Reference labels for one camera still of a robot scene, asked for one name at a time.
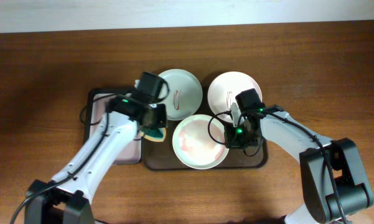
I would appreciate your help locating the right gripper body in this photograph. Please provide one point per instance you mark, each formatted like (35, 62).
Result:
(239, 137)

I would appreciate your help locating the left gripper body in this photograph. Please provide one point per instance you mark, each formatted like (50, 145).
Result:
(159, 119)

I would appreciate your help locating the green and yellow sponge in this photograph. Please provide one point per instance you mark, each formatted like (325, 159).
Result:
(154, 135)

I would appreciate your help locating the pale green plate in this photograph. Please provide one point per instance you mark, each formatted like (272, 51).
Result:
(185, 96)

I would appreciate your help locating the cream white plate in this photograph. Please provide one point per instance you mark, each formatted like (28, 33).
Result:
(198, 140)

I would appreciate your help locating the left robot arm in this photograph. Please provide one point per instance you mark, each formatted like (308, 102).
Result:
(67, 197)

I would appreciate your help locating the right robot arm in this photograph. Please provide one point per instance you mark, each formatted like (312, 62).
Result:
(334, 181)

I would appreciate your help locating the small black sponge tray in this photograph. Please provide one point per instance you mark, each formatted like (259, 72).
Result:
(95, 108)

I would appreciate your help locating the large brown serving tray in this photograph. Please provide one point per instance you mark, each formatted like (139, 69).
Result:
(160, 156)

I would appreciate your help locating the pale pink plate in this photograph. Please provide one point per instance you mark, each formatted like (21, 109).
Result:
(223, 90)

